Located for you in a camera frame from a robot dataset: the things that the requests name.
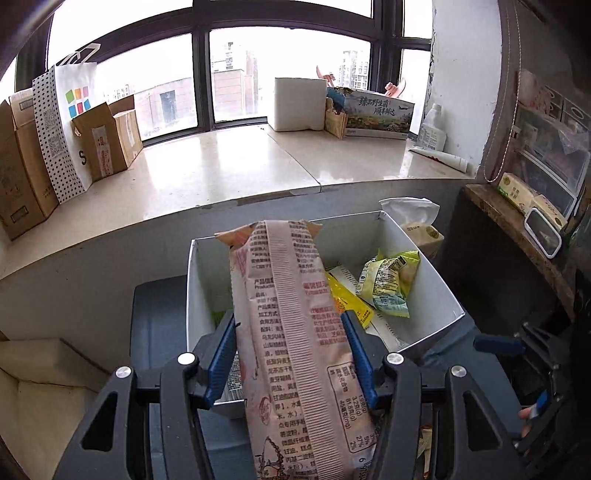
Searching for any dark framed window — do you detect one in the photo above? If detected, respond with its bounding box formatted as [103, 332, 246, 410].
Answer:
[14, 0, 435, 144]

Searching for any clear plastic drawer organizer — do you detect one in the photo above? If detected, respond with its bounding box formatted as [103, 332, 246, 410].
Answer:
[508, 99, 591, 217]

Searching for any tall cardboard box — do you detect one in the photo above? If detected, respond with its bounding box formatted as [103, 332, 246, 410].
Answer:
[9, 88, 47, 139]

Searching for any stone windowsill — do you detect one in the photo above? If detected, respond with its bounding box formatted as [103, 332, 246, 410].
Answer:
[0, 124, 476, 280]

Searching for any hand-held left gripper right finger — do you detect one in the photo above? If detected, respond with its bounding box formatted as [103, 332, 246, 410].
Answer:
[341, 310, 527, 480]

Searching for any polka dot paper bag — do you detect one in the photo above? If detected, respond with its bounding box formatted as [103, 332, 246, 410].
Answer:
[32, 65, 93, 205]

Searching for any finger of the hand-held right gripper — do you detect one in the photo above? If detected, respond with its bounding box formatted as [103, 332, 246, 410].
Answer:
[512, 388, 566, 457]
[473, 335, 527, 356]

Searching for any beige tissue pack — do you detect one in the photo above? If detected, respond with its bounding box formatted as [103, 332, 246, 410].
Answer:
[379, 197, 445, 259]

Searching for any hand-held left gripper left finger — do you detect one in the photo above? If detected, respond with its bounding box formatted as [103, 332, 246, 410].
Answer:
[65, 310, 237, 480]

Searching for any white rimmed container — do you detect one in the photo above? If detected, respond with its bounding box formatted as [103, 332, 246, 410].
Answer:
[524, 208, 564, 259]

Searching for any yellow-green snack packet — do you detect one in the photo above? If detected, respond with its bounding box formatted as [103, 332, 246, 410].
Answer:
[355, 249, 422, 319]

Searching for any white square box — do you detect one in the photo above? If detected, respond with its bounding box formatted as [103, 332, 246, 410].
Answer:
[268, 77, 328, 132]

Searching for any white storage box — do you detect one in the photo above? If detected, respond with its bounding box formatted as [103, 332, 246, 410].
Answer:
[186, 211, 466, 418]

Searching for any landscape printed carton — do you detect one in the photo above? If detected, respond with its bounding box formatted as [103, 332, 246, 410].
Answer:
[342, 88, 415, 140]

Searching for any large cardboard box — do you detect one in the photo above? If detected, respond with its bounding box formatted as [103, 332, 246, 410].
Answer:
[0, 99, 60, 241]

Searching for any open cardboard box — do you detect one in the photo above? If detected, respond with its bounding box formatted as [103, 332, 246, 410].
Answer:
[71, 95, 144, 182]

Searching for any white plastic bottle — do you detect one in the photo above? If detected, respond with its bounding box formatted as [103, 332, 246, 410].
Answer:
[418, 104, 448, 153]

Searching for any pink snack packet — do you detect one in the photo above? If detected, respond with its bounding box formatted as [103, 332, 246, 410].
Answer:
[215, 219, 376, 480]

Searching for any pink and white wrapper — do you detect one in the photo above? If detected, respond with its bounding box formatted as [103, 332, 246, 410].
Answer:
[517, 69, 564, 112]

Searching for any marble shelf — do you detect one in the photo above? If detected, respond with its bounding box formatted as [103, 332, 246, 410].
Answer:
[464, 185, 578, 319]

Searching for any white tube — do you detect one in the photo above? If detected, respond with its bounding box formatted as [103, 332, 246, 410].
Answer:
[409, 145, 468, 172]

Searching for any white bag with coloured squares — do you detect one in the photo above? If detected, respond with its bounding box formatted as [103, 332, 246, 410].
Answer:
[54, 43, 112, 183]

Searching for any small brown paper bag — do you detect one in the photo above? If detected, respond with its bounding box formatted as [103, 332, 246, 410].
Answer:
[324, 98, 349, 139]

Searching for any cream sofa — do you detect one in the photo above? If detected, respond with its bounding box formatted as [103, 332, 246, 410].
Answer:
[0, 339, 109, 480]

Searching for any blue fabric table cover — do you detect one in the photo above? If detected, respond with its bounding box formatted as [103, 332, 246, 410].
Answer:
[130, 274, 522, 480]

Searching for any white and green snack packet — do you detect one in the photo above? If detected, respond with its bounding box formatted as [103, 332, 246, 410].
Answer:
[329, 264, 409, 352]

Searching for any yellow and white tissue pack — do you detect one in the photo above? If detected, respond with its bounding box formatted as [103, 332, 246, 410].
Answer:
[498, 172, 568, 230]

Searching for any yellow snack packet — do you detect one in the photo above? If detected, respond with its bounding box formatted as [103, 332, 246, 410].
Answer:
[323, 271, 375, 329]

